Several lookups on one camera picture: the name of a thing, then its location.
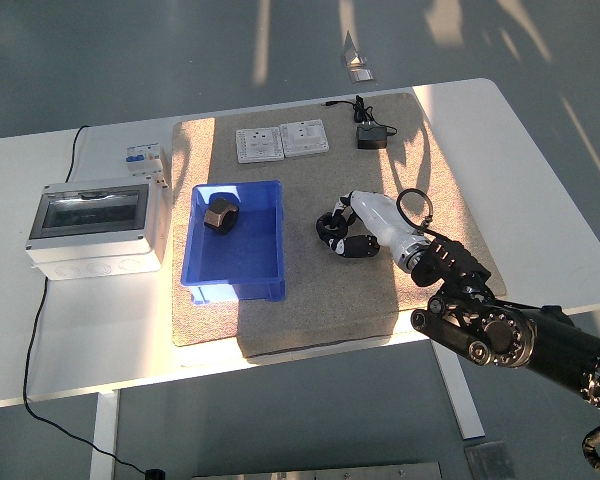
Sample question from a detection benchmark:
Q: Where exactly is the blue plastic box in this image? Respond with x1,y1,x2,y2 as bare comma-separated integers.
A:
179,179,287,305

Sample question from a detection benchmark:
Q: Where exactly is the square grey floor plate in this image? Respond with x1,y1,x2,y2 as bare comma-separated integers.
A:
463,440,517,480

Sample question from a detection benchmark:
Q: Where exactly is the black hexagonal nut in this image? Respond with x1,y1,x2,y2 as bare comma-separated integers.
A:
202,196,240,235
315,209,354,247

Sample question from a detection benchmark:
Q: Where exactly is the white circuit breaker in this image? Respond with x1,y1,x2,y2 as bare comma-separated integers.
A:
124,142,172,190

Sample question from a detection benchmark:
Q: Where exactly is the black power cable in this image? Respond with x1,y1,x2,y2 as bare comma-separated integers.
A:
22,124,165,480

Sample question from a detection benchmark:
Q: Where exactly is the white wall socket panel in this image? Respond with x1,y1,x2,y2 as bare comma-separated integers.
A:
235,126,285,165
278,119,329,159

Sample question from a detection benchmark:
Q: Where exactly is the silver floor outlet with lid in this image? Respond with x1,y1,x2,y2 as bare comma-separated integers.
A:
340,30,368,69

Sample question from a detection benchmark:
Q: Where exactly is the black power adapter with cord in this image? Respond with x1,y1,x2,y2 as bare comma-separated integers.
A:
321,95,399,151

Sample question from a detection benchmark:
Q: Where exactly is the white distribution box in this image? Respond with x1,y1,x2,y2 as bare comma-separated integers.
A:
24,178,170,284

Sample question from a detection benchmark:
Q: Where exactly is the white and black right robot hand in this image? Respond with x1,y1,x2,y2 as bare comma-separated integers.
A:
315,188,426,261

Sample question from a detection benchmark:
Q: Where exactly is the white table leg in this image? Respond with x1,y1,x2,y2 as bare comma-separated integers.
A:
89,391,122,480
429,342,486,441

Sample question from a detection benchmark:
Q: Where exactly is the grey-brown mat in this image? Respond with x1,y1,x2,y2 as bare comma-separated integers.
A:
171,92,507,360

